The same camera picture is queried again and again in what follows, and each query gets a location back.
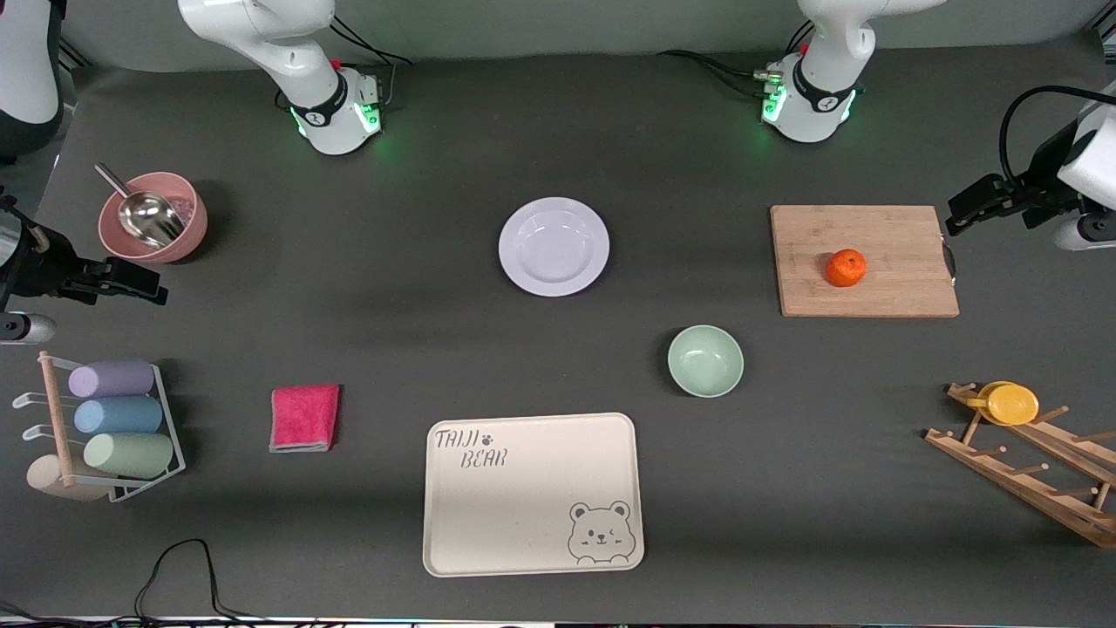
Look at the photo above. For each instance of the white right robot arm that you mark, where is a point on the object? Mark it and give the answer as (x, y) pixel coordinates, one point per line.
(261, 35)

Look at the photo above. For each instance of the beige cup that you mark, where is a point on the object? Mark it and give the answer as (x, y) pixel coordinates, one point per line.
(44, 476)

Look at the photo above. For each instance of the pink bowl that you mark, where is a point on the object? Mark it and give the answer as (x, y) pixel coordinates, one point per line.
(192, 237)

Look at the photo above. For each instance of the pink folded cloth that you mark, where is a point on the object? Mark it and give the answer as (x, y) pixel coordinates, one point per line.
(303, 419)

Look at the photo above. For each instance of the purple cup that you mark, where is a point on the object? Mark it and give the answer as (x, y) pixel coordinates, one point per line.
(113, 378)

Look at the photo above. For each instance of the orange fruit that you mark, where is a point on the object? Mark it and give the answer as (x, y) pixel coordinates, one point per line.
(846, 268)

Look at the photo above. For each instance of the bamboo cutting board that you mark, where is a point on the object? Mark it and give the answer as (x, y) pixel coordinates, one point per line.
(898, 262)

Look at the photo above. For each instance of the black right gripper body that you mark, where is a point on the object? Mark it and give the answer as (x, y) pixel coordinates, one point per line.
(37, 262)

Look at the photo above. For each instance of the cream bear print tray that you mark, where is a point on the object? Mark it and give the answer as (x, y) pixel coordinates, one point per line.
(523, 515)

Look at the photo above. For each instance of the metal scoop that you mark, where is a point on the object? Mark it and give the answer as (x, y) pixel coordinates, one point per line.
(144, 215)

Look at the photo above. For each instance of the mint green bowl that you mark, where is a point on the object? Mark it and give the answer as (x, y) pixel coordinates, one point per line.
(705, 361)

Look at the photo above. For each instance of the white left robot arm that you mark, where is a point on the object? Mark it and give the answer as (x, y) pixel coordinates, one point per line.
(828, 35)

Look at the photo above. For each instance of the green cup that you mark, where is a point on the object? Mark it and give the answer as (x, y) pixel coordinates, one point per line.
(131, 455)

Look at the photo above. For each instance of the wooden peg drying rack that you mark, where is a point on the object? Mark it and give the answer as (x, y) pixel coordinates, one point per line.
(1029, 488)

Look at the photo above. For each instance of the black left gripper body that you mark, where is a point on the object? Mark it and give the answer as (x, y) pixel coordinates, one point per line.
(1039, 185)

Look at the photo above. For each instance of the yellow cup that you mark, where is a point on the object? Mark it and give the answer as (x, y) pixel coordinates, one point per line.
(1011, 404)

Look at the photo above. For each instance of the pale lavender plate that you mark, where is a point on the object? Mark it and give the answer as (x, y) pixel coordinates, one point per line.
(554, 247)

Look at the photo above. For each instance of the blue cup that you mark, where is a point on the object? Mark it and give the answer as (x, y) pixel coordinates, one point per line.
(120, 415)

